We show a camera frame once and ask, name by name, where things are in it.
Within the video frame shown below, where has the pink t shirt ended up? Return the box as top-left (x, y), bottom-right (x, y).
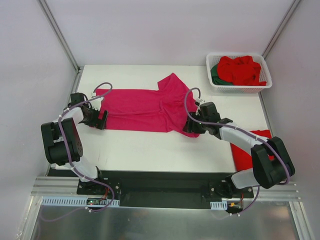
top-left (100, 73), bottom-right (199, 138)

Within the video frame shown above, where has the white plastic laundry basket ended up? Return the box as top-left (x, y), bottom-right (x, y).
top-left (205, 52), bottom-right (273, 94)

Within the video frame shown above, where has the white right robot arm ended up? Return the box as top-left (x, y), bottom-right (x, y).
top-left (183, 102), bottom-right (295, 199)

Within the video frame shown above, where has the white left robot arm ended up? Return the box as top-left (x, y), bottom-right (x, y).
top-left (40, 92), bottom-right (109, 195)

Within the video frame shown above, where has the green t shirt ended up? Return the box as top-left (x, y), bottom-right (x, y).
top-left (210, 64), bottom-right (233, 86)

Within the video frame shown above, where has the red crumpled t shirt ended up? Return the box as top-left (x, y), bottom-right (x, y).
top-left (217, 55), bottom-right (267, 86)

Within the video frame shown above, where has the folded red t shirt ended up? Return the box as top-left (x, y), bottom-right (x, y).
top-left (230, 129), bottom-right (272, 172)

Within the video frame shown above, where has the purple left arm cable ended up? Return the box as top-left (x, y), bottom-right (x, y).
top-left (39, 82), bottom-right (114, 222)

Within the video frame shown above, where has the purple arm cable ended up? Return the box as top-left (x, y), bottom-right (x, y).
top-left (39, 82), bottom-right (114, 222)
top-left (183, 87), bottom-right (294, 214)

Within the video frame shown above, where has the aluminium frame rail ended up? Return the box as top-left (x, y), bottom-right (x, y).
top-left (31, 177), bottom-right (302, 210)

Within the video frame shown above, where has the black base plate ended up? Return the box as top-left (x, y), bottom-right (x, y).
top-left (47, 168), bottom-right (287, 210)

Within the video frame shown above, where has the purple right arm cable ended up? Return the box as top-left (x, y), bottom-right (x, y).
top-left (183, 87), bottom-right (294, 214)

